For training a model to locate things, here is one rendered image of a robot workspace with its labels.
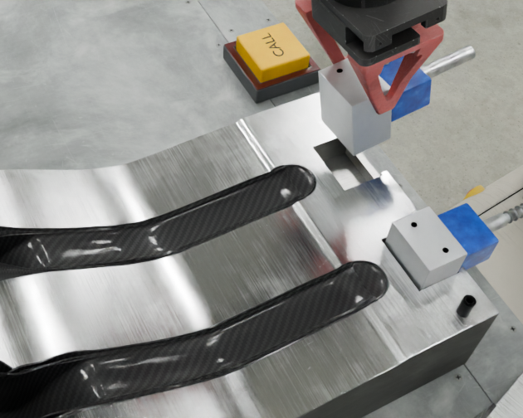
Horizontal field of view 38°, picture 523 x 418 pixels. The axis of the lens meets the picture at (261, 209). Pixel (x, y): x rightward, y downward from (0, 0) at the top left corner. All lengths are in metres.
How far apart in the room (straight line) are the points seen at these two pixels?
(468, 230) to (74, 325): 0.31
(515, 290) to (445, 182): 0.54
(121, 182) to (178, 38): 0.29
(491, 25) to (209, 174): 1.77
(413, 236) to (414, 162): 1.30
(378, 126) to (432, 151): 1.32
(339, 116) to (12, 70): 0.41
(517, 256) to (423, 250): 0.86
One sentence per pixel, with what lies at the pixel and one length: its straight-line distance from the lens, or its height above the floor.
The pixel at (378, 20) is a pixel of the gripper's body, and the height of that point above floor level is 1.07.
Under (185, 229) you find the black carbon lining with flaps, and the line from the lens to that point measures 0.61.
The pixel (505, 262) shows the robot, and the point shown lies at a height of 0.28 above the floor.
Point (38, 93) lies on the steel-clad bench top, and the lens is 0.84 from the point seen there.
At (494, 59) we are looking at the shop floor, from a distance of 2.22.
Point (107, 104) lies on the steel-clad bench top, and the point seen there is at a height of 0.80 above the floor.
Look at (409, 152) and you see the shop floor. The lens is 1.90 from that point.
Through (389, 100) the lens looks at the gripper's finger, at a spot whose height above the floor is 0.98.
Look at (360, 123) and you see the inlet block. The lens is 0.58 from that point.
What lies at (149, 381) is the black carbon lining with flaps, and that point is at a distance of 0.52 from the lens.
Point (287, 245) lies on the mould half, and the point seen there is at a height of 0.89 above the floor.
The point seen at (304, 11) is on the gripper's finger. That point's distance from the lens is 0.57.
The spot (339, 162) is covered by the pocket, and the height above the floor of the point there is 0.86.
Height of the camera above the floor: 1.38
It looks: 53 degrees down
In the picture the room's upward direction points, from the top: 7 degrees clockwise
